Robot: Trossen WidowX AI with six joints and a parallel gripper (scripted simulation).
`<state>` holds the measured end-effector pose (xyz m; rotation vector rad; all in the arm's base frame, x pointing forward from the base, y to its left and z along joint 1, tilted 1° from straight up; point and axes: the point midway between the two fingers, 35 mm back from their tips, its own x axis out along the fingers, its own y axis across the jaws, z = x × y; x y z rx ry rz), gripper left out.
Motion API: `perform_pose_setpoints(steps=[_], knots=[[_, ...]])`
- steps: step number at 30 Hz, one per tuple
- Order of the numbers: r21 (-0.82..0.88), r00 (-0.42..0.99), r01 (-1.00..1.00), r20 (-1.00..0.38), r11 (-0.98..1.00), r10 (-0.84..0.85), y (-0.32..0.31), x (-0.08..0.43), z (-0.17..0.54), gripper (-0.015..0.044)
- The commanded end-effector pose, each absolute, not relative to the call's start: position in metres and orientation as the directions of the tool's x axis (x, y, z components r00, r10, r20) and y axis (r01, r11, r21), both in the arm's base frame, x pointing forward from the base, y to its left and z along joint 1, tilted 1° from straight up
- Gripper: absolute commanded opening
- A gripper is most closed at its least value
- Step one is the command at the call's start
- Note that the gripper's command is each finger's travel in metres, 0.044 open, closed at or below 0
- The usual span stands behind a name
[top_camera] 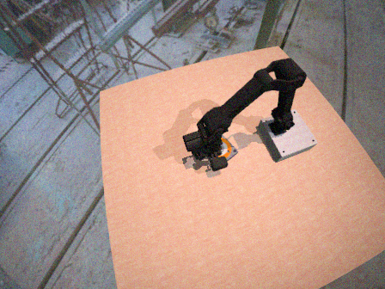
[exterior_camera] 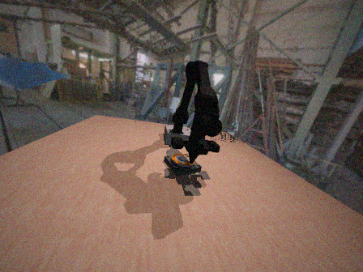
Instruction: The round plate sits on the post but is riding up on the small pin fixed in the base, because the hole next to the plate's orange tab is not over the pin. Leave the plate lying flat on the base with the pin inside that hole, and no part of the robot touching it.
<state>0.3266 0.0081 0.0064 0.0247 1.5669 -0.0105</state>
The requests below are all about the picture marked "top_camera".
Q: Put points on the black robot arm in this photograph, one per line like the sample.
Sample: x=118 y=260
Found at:
x=217 y=121

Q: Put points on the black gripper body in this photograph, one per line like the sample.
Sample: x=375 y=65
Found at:
x=217 y=163

